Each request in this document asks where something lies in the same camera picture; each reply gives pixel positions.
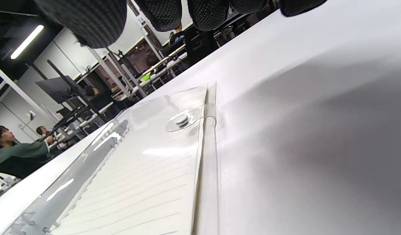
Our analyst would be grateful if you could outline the ceiling strip light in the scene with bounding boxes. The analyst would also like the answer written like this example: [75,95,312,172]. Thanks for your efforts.
[10,24,44,60]

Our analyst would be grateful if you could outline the aluminium frame post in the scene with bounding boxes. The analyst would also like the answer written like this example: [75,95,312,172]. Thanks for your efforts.
[88,47,149,98]

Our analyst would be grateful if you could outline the clear ring binder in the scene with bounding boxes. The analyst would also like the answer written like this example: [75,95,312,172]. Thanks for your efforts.
[1,82,220,235]

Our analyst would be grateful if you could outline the black monitor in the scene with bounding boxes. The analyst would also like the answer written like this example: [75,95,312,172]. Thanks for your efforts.
[36,76,87,104]

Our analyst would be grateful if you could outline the black office chair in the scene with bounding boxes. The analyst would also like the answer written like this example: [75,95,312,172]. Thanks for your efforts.
[184,26,219,66]

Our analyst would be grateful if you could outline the white desk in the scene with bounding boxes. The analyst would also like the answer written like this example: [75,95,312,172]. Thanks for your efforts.
[116,44,188,98]

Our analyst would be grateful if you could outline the lined loose-leaf paper stack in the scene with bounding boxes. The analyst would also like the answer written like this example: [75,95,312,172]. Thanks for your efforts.
[54,127,201,235]

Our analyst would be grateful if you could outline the person's right hand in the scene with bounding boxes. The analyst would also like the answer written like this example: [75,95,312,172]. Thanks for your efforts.
[34,0,328,49]

